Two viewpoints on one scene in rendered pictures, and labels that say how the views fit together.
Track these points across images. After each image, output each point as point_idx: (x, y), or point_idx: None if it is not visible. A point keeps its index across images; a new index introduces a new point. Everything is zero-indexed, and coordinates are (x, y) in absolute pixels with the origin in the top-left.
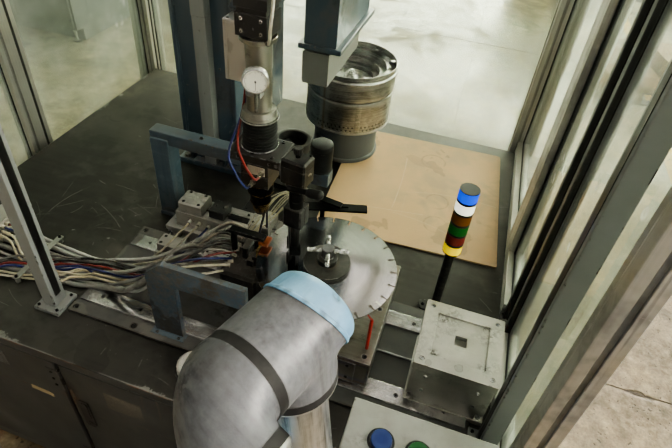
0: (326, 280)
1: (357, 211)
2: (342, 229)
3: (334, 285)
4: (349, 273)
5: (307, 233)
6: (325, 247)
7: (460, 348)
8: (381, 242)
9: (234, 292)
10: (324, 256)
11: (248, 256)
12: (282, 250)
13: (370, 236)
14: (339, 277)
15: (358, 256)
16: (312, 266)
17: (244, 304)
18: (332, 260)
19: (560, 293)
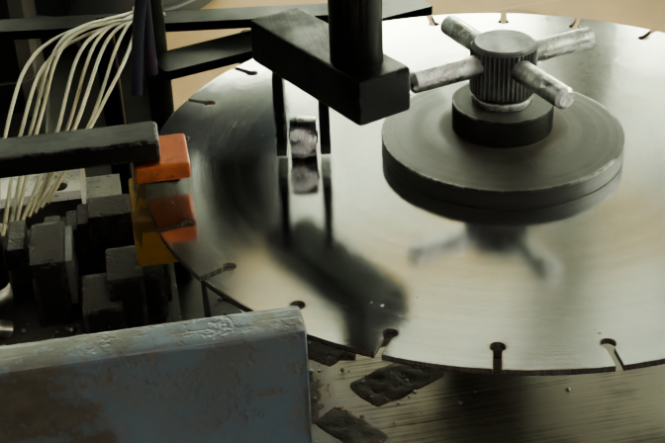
0: (576, 187)
1: (398, 14)
2: (428, 43)
3: (621, 196)
4: (625, 140)
5: (307, 94)
6: (491, 44)
7: None
8: (612, 28)
9: (232, 368)
10: (505, 87)
11: (83, 296)
12: (260, 175)
13: (553, 27)
14: (617, 155)
15: (588, 86)
16: (464, 163)
17: (306, 429)
18: (537, 102)
19: None
